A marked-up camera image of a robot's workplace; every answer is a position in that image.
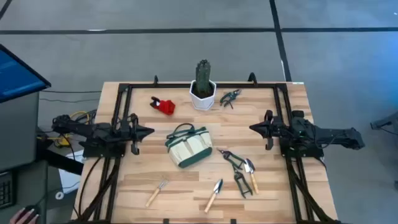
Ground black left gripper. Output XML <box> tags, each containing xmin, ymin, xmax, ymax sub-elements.
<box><xmin>120</xmin><ymin>113</ymin><xmax>155</xmax><ymax>156</ymax></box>

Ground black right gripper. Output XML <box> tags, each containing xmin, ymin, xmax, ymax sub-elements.
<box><xmin>249</xmin><ymin>109</ymin><xmax>283</xmax><ymax>151</ymax></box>

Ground wide wooden-handled trowel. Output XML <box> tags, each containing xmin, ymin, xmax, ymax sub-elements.
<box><xmin>243</xmin><ymin>158</ymin><xmax>259</xmax><ymax>195</ymax></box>

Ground long-bladed green-handled shears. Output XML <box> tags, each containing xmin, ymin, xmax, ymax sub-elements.
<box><xmin>216</xmin><ymin>147</ymin><xmax>246</xmax><ymax>170</ymax></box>

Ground small teal-handled pruner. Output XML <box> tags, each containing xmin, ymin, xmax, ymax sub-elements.
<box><xmin>219</xmin><ymin>89</ymin><xmax>243</xmax><ymax>110</ymax></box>

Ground cream and green gardening bag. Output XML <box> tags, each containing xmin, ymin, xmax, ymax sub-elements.
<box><xmin>164</xmin><ymin>123</ymin><xmax>214</xmax><ymax>169</ymax></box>

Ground wooden-handled hand fork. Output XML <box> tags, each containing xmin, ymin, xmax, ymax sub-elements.
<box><xmin>145</xmin><ymin>178</ymin><xmax>170</xmax><ymax>208</ymax></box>

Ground white hexagonal plant pot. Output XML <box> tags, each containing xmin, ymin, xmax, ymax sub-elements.
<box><xmin>189</xmin><ymin>80</ymin><xmax>217</xmax><ymax>111</ymax></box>

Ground green cactus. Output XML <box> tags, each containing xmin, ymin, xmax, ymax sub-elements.
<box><xmin>195</xmin><ymin>59</ymin><xmax>212</xmax><ymax>96</ymax></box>

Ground white paper sheet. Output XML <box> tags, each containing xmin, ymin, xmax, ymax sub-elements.
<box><xmin>58</xmin><ymin>149</ymin><xmax>85</xmax><ymax>194</ymax></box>

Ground grey chair base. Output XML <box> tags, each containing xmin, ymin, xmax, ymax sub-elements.
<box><xmin>369</xmin><ymin>111</ymin><xmax>398</xmax><ymax>138</ymax></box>

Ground grey workstation cart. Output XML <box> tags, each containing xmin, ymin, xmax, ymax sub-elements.
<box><xmin>0</xmin><ymin>91</ymin><xmax>49</xmax><ymax>224</ymax></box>

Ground black computer mouse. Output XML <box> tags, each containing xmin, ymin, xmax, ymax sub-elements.
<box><xmin>24</xmin><ymin>204</ymin><xmax>39</xmax><ymax>216</ymax></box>

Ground blue-screen monitor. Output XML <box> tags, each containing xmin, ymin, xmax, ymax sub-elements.
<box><xmin>0</xmin><ymin>43</ymin><xmax>52</xmax><ymax>103</ymax></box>

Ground black keyboard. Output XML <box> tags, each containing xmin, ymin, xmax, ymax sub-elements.
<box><xmin>0</xmin><ymin>170</ymin><xmax>16</xmax><ymax>209</ymax></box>

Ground person's hand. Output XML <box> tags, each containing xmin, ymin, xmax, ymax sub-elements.
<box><xmin>9</xmin><ymin>207</ymin><xmax>40</xmax><ymax>224</ymax></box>

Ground black metal table frame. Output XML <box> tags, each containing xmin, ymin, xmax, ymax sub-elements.
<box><xmin>70</xmin><ymin>72</ymin><xmax>343</xmax><ymax>224</ymax></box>

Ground narrow wooden-handled trowel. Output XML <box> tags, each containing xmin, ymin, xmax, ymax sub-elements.
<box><xmin>203</xmin><ymin>178</ymin><xmax>224</xmax><ymax>214</ymax></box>

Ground yellow cable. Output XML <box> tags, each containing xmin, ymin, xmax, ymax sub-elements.
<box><xmin>37</xmin><ymin>110</ymin><xmax>91</xmax><ymax>149</ymax></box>

